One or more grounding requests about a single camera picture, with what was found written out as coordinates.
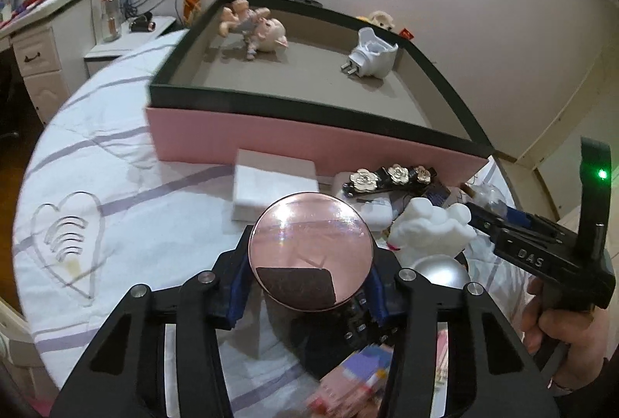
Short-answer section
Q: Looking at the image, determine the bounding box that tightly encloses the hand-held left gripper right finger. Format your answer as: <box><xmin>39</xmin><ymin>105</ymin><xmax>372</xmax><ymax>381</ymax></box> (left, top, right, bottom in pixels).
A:
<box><xmin>368</xmin><ymin>248</ymin><xmax>564</xmax><ymax>418</ymax></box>

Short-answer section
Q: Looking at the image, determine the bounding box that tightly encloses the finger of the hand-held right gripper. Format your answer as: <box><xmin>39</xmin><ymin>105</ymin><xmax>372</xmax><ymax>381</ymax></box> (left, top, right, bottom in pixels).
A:
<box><xmin>465</xmin><ymin>200</ymin><xmax>535</xmax><ymax>240</ymax></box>

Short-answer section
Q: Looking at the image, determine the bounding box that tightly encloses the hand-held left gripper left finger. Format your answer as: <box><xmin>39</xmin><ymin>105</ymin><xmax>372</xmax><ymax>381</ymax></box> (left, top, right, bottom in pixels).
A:
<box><xmin>48</xmin><ymin>224</ymin><xmax>255</xmax><ymax>418</ymax></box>

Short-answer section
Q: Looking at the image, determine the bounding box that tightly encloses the clear plastic bag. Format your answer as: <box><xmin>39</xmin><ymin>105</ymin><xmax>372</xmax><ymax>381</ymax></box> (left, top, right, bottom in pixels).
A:
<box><xmin>462</xmin><ymin>181</ymin><xmax>516</xmax><ymax>218</ymax></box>

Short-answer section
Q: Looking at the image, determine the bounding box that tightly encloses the black remote control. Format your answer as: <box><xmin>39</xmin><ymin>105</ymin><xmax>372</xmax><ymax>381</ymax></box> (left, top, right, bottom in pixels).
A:
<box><xmin>300</xmin><ymin>290</ymin><xmax>388</xmax><ymax>380</ymax></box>

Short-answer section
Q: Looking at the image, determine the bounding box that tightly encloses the white rabbit toy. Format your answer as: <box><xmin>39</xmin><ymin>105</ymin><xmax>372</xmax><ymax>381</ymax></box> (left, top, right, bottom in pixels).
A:
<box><xmin>386</xmin><ymin>197</ymin><xmax>474</xmax><ymax>265</ymax></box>

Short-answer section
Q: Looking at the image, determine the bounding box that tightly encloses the white computer mouse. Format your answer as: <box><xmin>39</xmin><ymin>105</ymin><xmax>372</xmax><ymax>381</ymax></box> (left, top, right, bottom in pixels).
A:
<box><xmin>415</xmin><ymin>254</ymin><xmax>472</xmax><ymax>290</ymax></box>

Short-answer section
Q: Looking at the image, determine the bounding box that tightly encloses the pink block packet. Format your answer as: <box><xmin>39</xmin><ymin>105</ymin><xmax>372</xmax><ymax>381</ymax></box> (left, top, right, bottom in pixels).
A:
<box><xmin>307</xmin><ymin>343</ymin><xmax>395</xmax><ymax>418</ymax></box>

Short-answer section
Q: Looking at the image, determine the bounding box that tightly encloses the pink round mirror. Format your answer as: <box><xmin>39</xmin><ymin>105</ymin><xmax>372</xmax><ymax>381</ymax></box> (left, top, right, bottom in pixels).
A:
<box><xmin>248</xmin><ymin>193</ymin><xmax>374</xmax><ymax>310</ymax></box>

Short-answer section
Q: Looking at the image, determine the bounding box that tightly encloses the white small square box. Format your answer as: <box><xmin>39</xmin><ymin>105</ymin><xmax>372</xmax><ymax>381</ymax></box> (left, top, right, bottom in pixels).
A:
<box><xmin>231</xmin><ymin>148</ymin><xmax>320</xmax><ymax>223</ymax></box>

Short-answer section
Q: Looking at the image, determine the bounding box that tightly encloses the black flower hair clip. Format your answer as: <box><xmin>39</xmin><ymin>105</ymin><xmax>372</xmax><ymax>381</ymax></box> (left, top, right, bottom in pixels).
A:
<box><xmin>342</xmin><ymin>165</ymin><xmax>438</xmax><ymax>201</ymax></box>

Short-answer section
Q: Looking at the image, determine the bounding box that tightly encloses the pink box with dark rim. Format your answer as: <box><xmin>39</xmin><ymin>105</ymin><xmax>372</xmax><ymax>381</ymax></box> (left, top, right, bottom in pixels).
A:
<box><xmin>145</xmin><ymin>0</ymin><xmax>496</xmax><ymax>187</ymax></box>

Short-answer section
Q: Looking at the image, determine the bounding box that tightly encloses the person's right forearm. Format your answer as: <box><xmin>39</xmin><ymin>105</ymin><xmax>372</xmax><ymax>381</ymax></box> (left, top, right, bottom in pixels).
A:
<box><xmin>549</xmin><ymin>353</ymin><xmax>619</xmax><ymax>418</ymax></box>

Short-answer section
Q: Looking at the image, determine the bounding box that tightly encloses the person's right hand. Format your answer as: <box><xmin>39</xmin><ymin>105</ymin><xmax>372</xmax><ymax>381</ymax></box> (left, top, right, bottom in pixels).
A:
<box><xmin>521</xmin><ymin>275</ymin><xmax>606</xmax><ymax>393</ymax></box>

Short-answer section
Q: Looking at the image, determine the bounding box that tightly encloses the white striped blanket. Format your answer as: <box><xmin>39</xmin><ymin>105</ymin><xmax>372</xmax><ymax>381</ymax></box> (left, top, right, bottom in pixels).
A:
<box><xmin>12</xmin><ymin>28</ymin><xmax>533</xmax><ymax>418</ymax></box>

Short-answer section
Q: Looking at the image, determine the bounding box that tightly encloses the white plug-in device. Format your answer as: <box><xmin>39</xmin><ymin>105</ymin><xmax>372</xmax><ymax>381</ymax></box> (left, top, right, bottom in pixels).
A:
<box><xmin>341</xmin><ymin>27</ymin><xmax>400</xmax><ymax>80</ymax></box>

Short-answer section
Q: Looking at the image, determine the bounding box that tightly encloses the cream plush doll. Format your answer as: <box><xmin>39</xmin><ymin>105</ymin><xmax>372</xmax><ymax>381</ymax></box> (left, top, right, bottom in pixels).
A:
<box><xmin>357</xmin><ymin>10</ymin><xmax>396</xmax><ymax>31</ymax></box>

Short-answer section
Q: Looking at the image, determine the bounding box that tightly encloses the pink pig doll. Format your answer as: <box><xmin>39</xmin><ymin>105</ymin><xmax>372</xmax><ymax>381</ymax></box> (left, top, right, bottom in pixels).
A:
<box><xmin>219</xmin><ymin>0</ymin><xmax>290</xmax><ymax>61</ymax></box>

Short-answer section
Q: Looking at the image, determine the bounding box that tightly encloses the white nightstand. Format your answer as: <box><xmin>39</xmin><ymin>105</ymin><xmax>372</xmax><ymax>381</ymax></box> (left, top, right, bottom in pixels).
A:
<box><xmin>84</xmin><ymin>15</ymin><xmax>177</xmax><ymax>80</ymax></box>

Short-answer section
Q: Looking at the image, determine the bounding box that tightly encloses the black small device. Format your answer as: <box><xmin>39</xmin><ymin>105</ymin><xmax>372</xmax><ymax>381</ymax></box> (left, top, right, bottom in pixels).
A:
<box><xmin>130</xmin><ymin>13</ymin><xmax>156</xmax><ymax>33</ymax></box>

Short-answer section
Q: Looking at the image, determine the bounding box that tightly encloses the clear bottle with orange cap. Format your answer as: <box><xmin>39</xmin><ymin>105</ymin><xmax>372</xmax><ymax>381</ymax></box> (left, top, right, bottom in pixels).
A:
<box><xmin>99</xmin><ymin>0</ymin><xmax>123</xmax><ymax>43</ymax></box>

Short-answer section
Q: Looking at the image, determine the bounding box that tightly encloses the white desk with drawers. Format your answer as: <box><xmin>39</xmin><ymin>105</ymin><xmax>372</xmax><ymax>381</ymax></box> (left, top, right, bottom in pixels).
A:
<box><xmin>0</xmin><ymin>0</ymin><xmax>129</xmax><ymax>123</ymax></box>

